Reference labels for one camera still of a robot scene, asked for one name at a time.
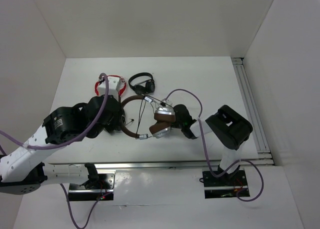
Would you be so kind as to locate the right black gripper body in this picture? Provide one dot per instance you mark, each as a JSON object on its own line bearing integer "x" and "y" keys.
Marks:
{"x": 177, "y": 124}

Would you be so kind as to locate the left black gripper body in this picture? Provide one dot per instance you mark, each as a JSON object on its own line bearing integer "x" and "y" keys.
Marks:
{"x": 115, "y": 121}

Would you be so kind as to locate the brown silver headphones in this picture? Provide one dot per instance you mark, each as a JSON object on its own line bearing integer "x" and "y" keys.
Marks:
{"x": 164, "y": 116}

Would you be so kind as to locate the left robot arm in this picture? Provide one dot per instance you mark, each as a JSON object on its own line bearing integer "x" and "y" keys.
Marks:
{"x": 24, "y": 170}

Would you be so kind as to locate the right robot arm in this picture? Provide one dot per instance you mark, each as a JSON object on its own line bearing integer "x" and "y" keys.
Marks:
{"x": 231, "y": 128}

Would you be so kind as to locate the black headphones near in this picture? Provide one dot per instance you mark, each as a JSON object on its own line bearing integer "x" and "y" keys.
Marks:
{"x": 126, "y": 121}

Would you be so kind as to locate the black headphones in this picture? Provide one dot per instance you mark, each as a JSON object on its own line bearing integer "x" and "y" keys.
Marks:
{"x": 145, "y": 87}
{"x": 126, "y": 121}

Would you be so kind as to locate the black headphones far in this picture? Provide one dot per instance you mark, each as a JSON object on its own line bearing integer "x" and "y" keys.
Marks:
{"x": 145, "y": 87}

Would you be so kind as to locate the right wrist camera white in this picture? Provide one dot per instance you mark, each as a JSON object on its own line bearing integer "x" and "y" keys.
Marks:
{"x": 167, "y": 102}

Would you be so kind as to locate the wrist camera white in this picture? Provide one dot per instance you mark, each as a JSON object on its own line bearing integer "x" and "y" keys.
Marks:
{"x": 113, "y": 83}
{"x": 167, "y": 102}

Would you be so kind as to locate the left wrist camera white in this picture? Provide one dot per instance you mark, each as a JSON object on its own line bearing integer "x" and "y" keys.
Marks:
{"x": 113, "y": 83}

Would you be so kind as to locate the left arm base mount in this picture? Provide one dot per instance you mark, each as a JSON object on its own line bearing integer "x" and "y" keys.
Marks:
{"x": 103, "y": 189}

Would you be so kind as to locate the aluminium rail front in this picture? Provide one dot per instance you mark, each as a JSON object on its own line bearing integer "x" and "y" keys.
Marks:
{"x": 150, "y": 165}

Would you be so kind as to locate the aluminium rail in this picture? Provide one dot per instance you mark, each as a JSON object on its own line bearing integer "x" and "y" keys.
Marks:
{"x": 264, "y": 154}
{"x": 150, "y": 165}

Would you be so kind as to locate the aluminium rail right side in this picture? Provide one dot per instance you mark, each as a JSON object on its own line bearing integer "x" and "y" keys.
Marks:
{"x": 264, "y": 154}

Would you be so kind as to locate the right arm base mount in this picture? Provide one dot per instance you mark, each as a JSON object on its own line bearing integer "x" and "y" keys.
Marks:
{"x": 217, "y": 188}

